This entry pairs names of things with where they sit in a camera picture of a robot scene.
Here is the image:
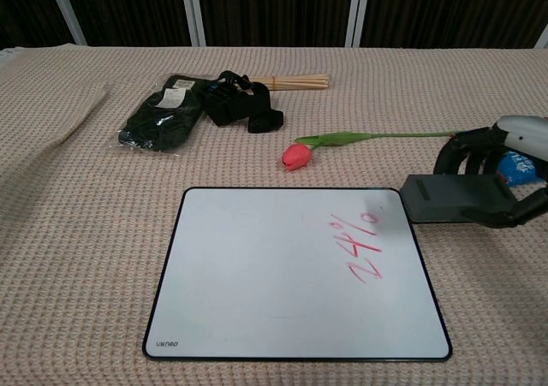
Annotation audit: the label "bundle of wooden sticks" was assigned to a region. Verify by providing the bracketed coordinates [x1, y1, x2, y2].
[247, 74, 331, 92]

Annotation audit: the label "pink artificial tulip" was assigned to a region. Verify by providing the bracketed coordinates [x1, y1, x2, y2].
[281, 131, 455, 173]

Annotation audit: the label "packaged black gloves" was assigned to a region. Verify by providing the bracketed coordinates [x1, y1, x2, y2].
[106, 73, 207, 157]

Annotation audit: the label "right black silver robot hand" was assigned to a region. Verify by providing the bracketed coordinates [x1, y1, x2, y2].
[432, 115, 548, 229]

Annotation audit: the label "beige waffle tablecloth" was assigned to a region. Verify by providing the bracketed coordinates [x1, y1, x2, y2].
[0, 43, 548, 386]

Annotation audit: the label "blue snack bag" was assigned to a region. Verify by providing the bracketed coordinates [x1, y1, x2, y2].
[495, 149, 545, 187]

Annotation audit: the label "black fabric strap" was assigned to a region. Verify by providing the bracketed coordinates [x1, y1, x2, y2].
[200, 71, 285, 135]

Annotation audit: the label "dark grey board eraser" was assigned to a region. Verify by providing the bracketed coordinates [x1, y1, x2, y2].
[400, 174, 521, 225]

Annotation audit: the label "white board with black rim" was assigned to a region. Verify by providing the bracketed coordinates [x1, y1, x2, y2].
[142, 187, 454, 363]

